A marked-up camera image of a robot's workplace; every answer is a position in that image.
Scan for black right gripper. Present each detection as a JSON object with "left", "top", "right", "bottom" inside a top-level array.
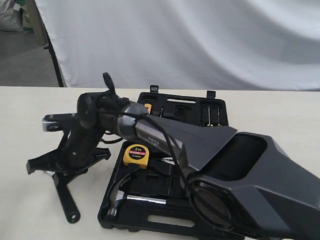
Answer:
[{"left": 26, "top": 148, "right": 111, "bottom": 176}]

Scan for claw hammer black handle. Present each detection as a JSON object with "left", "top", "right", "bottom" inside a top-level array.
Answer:
[{"left": 107, "top": 175, "right": 167, "bottom": 217}]

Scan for black backdrop stand pole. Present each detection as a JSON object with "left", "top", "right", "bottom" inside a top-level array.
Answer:
[{"left": 43, "top": 28, "right": 64, "bottom": 88}]

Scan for orange handled pliers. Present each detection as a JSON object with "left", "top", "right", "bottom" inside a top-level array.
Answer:
[{"left": 154, "top": 157, "right": 175, "bottom": 166}]

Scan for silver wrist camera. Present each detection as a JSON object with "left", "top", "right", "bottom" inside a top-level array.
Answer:
[{"left": 42, "top": 113, "right": 77, "bottom": 133}]

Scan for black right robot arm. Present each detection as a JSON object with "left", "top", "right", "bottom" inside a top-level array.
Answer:
[{"left": 26, "top": 89, "right": 320, "bottom": 240}]

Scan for white sack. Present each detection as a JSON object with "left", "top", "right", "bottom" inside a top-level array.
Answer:
[{"left": 0, "top": 0, "right": 23, "bottom": 32}]

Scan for green white bag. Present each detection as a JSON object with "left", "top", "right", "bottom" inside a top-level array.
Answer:
[{"left": 21, "top": 4, "right": 34, "bottom": 33}]

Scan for black plastic tool case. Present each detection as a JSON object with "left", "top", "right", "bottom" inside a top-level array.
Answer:
[{"left": 97, "top": 85, "right": 239, "bottom": 240}]

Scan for white backdrop cloth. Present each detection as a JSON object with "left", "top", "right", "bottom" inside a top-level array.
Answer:
[{"left": 36, "top": 0, "right": 320, "bottom": 91}]

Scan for adjustable wrench black handle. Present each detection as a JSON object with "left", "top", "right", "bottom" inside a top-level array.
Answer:
[{"left": 52, "top": 172, "right": 81, "bottom": 224}]

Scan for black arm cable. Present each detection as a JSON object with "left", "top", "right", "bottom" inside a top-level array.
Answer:
[{"left": 99, "top": 72, "right": 246, "bottom": 240}]

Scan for yellow tape measure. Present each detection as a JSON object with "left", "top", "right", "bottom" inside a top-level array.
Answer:
[{"left": 123, "top": 144, "right": 150, "bottom": 170}]

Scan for orange utility knife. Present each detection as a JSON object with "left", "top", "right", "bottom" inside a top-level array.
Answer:
[{"left": 144, "top": 103, "right": 152, "bottom": 114}]

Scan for yellow black screwdriver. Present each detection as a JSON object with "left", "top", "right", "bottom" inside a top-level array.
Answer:
[
  {"left": 200, "top": 105, "right": 211, "bottom": 127},
  {"left": 216, "top": 107, "right": 222, "bottom": 127}
]

